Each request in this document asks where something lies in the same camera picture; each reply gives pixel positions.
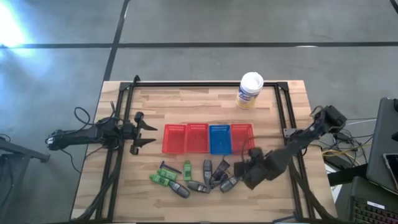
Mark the black metal rig frame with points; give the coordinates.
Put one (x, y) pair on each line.
(202, 84)

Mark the red plastic basket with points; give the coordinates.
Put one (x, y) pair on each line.
(197, 138)
(174, 140)
(241, 137)

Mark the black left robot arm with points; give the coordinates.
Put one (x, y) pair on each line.
(81, 135)

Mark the dark squeeze tube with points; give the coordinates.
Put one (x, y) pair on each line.
(221, 169)
(217, 182)

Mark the white Lysol wipes canister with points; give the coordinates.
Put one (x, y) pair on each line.
(249, 90)

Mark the black keyboard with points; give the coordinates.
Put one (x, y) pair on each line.
(373, 214)

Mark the blue disposable razor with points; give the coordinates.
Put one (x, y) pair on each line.
(170, 168)

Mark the grey laptop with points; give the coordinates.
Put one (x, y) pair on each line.
(381, 140)

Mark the black metal stand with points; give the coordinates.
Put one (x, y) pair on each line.
(18, 151)

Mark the blue plastic basket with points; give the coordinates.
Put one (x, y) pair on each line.
(220, 140)

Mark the grey body wash bottle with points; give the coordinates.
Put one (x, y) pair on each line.
(199, 186)
(179, 189)
(207, 171)
(228, 184)

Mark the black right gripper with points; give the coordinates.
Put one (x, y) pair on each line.
(259, 169)

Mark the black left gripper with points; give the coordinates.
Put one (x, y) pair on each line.
(137, 133)

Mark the small green bottle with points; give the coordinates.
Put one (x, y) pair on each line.
(187, 171)
(168, 174)
(160, 180)

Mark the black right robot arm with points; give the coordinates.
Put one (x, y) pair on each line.
(304, 137)

